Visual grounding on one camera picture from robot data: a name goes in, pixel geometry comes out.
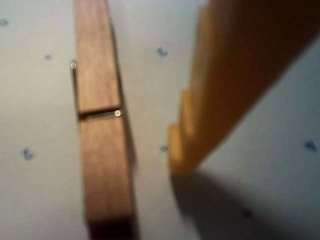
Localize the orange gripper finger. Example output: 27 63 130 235
168 0 320 176

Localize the wooden clothespin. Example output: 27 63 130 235
70 0 139 240

